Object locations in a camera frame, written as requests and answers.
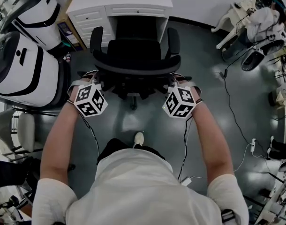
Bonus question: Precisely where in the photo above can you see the person's white shirt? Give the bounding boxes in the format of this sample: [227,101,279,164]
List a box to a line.
[31,148,249,225]

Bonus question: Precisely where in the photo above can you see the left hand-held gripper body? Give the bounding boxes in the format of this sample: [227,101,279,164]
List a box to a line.
[67,77,109,119]

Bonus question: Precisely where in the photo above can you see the brown cardboard box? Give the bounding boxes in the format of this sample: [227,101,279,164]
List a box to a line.
[56,0,88,53]

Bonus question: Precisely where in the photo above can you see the person's right forearm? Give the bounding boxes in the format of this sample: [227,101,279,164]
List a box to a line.
[191,99,235,185]

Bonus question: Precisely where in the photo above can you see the person's left forearm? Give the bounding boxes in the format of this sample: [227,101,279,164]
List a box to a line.
[39,99,84,185]

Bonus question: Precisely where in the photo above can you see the white power adapter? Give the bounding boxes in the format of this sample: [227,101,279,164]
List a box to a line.
[181,176,193,187]

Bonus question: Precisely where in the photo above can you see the black office chair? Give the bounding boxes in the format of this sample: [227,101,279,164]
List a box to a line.
[90,15,182,110]

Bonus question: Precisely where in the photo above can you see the person's white shoe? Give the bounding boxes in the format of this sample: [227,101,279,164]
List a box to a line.
[133,132,145,149]

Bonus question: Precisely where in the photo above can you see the white ornate table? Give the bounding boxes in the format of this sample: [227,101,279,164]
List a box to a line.
[211,0,275,50]

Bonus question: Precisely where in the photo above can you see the person's black trousers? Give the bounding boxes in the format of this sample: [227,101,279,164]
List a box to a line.
[97,138,166,165]

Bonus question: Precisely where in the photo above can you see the white and black machine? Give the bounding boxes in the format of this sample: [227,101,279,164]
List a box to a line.
[10,0,61,51]
[0,31,72,108]

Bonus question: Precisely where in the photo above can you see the beige cushioned chair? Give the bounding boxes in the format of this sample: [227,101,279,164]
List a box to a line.
[17,112,44,153]
[0,108,17,150]

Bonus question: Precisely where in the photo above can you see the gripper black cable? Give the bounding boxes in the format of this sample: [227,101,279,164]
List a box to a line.
[177,115,194,180]
[79,113,100,157]

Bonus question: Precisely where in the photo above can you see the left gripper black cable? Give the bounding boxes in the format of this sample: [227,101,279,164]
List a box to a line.
[79,113,100,157]

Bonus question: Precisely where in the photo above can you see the cluttered white workbench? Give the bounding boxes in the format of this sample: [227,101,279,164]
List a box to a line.
[252,158,286,225]

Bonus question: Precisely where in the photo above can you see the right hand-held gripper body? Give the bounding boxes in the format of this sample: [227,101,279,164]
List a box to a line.
[162,77,202,120]

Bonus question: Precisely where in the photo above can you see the black floor cable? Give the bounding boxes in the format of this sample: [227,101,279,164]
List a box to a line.
[223,62,254,147]

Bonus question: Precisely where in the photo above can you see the white floor cable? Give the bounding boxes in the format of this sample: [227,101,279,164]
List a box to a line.
[191,145,253,180]

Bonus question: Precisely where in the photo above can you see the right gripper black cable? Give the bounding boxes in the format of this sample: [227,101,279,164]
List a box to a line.
[177,115,194,180]

